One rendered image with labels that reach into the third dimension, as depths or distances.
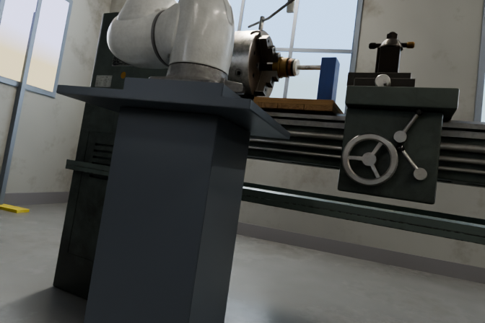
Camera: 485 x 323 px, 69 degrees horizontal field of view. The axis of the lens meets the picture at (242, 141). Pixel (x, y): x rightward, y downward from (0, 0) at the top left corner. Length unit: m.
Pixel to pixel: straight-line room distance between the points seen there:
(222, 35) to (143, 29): 0.22
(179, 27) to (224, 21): 0.11
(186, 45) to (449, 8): 3.13
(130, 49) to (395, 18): 2.97
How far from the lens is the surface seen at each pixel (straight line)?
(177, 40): 0.90
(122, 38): 1.04
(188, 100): 0.67
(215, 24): 0.89
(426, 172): 1.10
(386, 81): 1.16
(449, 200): 3.41
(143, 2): 1.05
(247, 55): 1.44
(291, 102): 1.29
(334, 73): 1.43
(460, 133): 1.25
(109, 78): 1.69
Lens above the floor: 0.62
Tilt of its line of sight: 5 degrees up
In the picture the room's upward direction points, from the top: 8 degrees clockwise
